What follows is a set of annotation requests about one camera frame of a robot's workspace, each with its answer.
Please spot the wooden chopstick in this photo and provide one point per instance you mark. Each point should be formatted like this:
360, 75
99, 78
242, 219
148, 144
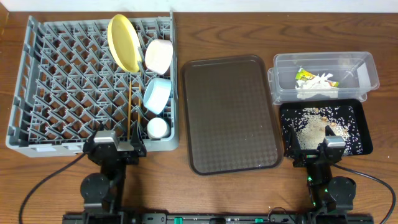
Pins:
129, 112
139, 105

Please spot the white paper cup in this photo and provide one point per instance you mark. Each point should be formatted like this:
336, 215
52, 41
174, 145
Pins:
158, 128

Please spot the brown serving tray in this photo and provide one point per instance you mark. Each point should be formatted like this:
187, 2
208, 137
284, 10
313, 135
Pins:
230, 120

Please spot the light blue bowl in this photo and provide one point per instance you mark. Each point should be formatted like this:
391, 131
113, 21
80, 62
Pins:
157, 94

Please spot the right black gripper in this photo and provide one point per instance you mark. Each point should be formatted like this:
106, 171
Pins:
306, 156

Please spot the black waste tray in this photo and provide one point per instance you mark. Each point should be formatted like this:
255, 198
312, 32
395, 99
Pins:
358, 113

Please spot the rice food waste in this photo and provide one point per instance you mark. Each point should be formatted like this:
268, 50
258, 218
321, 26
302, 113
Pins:
310, 124

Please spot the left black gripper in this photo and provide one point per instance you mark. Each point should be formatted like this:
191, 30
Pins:
115, 154

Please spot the white pink bowl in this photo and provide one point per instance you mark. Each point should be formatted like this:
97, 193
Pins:
159, 55

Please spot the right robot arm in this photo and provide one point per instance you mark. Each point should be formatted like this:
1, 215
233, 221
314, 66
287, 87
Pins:
332, 197

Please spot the clear plastic bin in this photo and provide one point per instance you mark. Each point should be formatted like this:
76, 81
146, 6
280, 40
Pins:
354, 71

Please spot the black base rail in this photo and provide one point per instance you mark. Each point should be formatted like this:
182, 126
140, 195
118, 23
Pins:
161, 218

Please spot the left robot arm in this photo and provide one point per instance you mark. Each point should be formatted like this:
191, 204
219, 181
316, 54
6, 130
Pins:
102, 191

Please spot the white paper napkin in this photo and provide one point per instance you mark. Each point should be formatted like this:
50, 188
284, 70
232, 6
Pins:
306, 93

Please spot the yellow plate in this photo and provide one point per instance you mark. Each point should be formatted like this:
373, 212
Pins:
124, 43

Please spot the green orange snack wrapper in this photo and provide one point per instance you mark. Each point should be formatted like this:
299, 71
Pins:
306, 79

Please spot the grey plastic dish rack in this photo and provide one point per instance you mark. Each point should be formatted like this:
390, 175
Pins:
68, 85

